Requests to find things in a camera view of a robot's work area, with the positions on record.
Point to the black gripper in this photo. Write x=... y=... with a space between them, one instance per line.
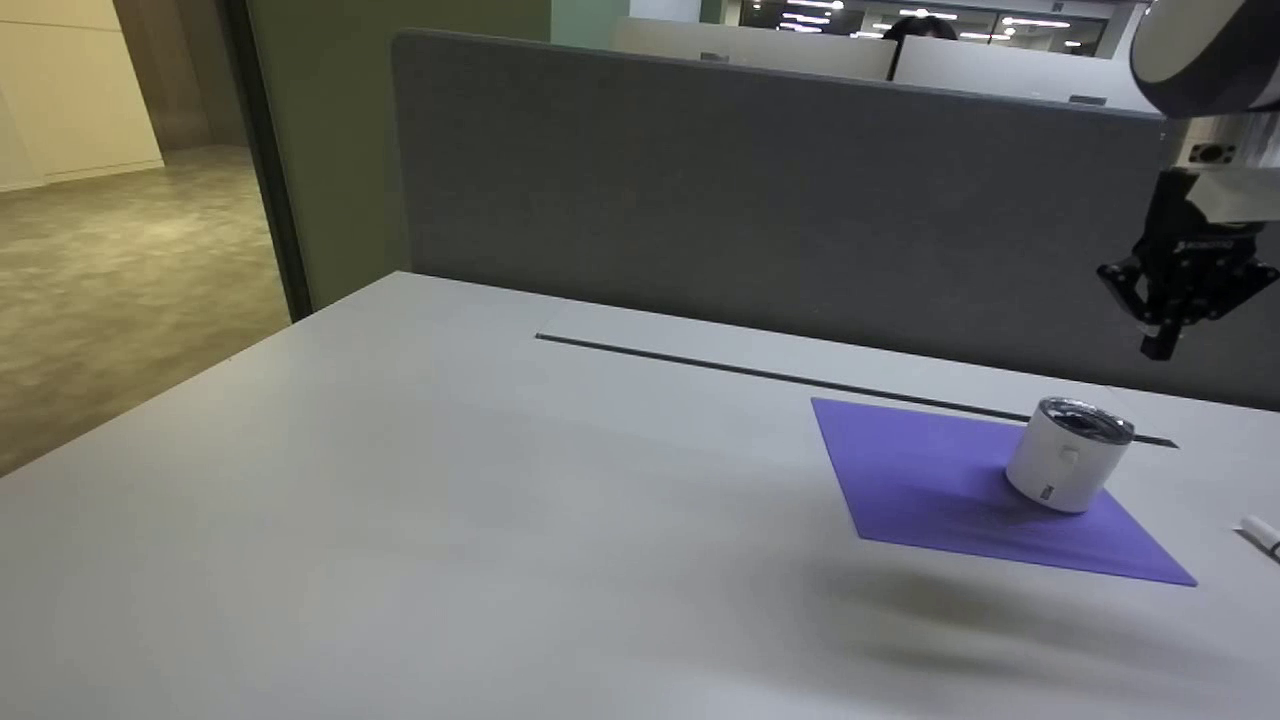
x=1188 y=267

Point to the small white object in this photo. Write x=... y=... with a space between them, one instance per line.
x=1261 y=534

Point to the grey desk divider panel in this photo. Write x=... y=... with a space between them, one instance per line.
x=921 y=222

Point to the white cylindrical flask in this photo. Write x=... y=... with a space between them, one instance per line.
x=1064 y=453

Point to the dark door frame post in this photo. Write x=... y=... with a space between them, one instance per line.
x=267 y=153

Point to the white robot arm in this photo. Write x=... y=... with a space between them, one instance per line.
x=1212 y=64

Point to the purple mat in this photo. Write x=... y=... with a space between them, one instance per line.
x=939 y=483

